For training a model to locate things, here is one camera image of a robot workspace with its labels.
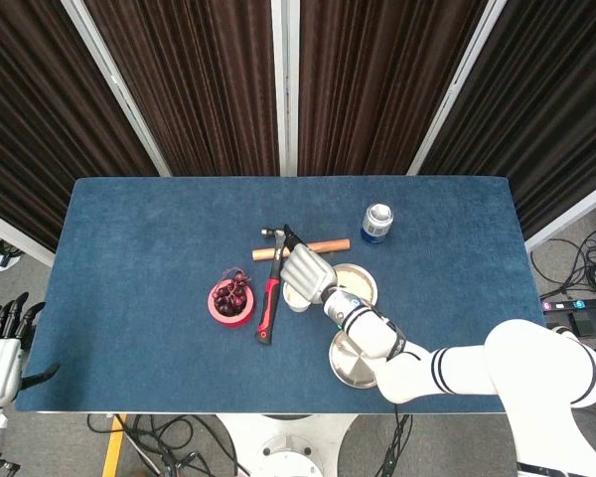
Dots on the white partition frame rail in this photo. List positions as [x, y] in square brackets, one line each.
[17, 237]
[571, 213]

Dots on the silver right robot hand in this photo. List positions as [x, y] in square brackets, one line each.
[308, 273]

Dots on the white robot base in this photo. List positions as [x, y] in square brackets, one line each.
[288, 447]

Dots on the white partition frame post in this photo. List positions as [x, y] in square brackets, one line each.
[118, 89]
[455, 87]
[284, 89]

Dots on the red tape roll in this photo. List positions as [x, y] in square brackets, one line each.
[231, 321]

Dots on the tan bowl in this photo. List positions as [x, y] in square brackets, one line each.
[374, 286]

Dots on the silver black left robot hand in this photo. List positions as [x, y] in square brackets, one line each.
[0, 367]

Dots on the brown pleated curtain panel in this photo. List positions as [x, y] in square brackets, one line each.
[203, 84]
[30, 124]
[377, 84]
[551, 99]

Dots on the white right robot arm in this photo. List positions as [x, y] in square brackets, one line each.
[526, 358]

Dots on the wooden dowel rod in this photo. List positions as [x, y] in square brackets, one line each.
[335, 245]

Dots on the black red claw hammer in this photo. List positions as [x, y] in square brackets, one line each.
[267, 308]

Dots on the round metal plate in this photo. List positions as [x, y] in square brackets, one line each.
[350, 370]

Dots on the yellow floor tape strip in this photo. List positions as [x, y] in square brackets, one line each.
[113, 447]

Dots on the dark red grape bunch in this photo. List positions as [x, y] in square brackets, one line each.
[226, 295]

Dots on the blue silver drink can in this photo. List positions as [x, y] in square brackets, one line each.
[377, 226]

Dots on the blue velvet tablecloth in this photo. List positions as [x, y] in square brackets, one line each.
[129, 223]

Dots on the white paper cup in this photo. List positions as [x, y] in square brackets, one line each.
[293, 301]

